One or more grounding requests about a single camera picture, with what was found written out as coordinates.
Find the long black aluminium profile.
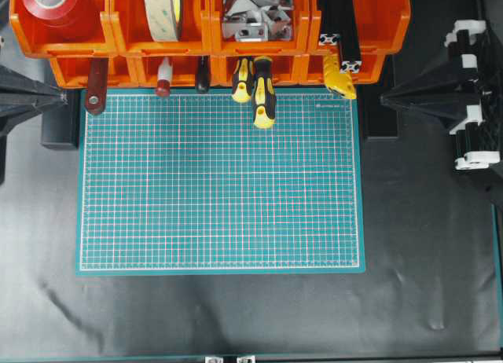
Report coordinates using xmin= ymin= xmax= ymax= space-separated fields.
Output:
xmin=317 ymin=0 xmax=362 ymax=74

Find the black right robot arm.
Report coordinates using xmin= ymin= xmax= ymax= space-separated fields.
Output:
xmin=380 ymin=20 xmax=502 ymax=209

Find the black rack base right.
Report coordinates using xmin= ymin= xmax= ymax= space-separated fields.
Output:
xmin=357 ymin=56 xmax=399 ymax=141

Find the black rack base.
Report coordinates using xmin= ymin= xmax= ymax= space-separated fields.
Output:
xmin=40 ymin=90 xmax=81 ymax=151
xmin=357 ymin=56 xmax=399 ymax=141

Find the black rack base left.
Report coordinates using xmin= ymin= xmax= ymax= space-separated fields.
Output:
xmin=40 ymin=90 xmax=81 ymax=151

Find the green grid cutting mat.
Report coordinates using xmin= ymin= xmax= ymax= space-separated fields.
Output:
xmin=75 ymin=88 xmax=365 ymax=276

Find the large yellow-black screwdriver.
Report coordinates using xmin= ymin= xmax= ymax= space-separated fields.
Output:
xmin=251 ymin=56 xmax=277 ymax=129

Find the small yellow-black screwdriver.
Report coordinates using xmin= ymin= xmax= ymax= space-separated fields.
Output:
xmin=232 ymin=57 xmax=255 ymax=103

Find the lower orange bin centre right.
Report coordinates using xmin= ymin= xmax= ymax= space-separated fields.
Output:
xmin=210 ymin=55 xmax=307 ymax=87

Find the orange bin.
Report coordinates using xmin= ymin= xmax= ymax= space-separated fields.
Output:
xmin=9 ymin=0 xmax=118 ymax=58
xmin=210 ymin=55 xmax=307 ymax=87
xmin=210 ymin=0 xmax=310 ymax=57
xmin=302 ymin=52 xmax=387 ymax=85
xmin=309 ymin=0 xmax=412 ymax=57
xmin=49 ymin=57 xmax=138 ymax=89
xmin=127 ymin=56 xmax=202 ymax=88
xmin=109 ymin=0 xmax=211 ymax=57

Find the yellow utility knife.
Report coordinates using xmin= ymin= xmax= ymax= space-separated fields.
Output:
xmin=323 ymin=54 xmax=357 ymax=100

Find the white and red-capped tool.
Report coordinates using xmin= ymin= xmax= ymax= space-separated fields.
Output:
xmin=156 ymin=57 xmax=173 ymax=97

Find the lower orange bin centre left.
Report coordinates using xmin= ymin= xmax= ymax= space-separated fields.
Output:
xmin=127 ymin=56 xmax=202 ymax=88

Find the short black aluminium profile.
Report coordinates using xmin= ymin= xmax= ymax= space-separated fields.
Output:
xmin=318 ymin=33 xmax=340 ymax=46

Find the pile of metal corner brackets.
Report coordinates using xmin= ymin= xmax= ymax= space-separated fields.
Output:
xmin=221 ymin=0 xmax=294 ymax=42

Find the upper orange bin centre right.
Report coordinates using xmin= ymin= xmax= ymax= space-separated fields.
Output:
xmin=210 ymin=0 xmax=310 ymax=57

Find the lower orange bin far right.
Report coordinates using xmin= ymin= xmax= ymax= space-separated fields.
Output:
xmin=302 ymin=52 xmax=387 ymax=85

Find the upper orange bin centre left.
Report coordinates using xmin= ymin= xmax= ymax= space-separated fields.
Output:
xmin=109 ymin=0 xmax=211 ymax=57

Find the upper orange bin far left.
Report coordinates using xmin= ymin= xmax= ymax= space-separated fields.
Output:
xmin=9 ymin=0 xmax=118 ymax=58

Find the cream double-sided tape roll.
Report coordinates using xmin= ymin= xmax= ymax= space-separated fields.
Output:
xmin=144 ymin=0 xmax=182 ymax=42

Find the lower orange bin far left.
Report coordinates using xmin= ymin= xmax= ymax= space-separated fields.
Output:
xmin=49 ymin=57 xmax=138 ymax=89

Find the upper orange bin far right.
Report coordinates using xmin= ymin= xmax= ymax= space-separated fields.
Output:
xmin=309 ymin=0 xmax=412 ymax=57

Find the red tape roll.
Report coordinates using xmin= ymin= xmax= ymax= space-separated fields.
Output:
xmin=22 ymin=0 xmax=100 ymax=41

